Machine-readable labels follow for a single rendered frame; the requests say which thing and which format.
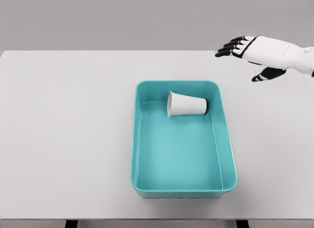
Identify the teal plastic basket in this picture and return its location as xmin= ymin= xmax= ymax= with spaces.
xmin=129 ymin=80 xmax=238 ymax=200

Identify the white paper cup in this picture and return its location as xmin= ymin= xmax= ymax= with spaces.
xmin=167 ymin=90 xmax=208 ymax=117

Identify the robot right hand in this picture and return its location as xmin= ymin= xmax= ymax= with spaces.
xmin=214 ymin=35 xmax=295 ymax=83

